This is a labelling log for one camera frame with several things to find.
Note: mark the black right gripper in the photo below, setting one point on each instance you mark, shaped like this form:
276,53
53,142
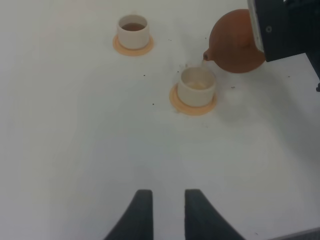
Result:
314,58

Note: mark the white teacup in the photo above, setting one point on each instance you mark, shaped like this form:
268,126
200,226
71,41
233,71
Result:
133,31
196,86

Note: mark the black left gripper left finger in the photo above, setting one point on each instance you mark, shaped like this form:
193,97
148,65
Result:
137,221

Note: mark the orange saucer far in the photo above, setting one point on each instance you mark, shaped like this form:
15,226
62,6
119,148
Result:
132,52

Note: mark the orange saucer near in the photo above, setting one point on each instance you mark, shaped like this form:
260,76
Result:
186,109

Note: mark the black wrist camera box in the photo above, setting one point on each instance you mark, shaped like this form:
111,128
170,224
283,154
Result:
285,28

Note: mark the orange saucer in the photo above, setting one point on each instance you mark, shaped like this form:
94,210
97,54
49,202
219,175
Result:
186,109
132,52

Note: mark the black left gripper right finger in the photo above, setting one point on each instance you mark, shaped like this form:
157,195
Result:
202,221

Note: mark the white teacup near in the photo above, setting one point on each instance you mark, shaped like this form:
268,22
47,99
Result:
196,86

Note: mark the brown clay teapot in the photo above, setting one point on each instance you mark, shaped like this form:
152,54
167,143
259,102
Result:
231,43

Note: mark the white teacup far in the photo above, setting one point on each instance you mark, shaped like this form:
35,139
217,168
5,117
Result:
133,31

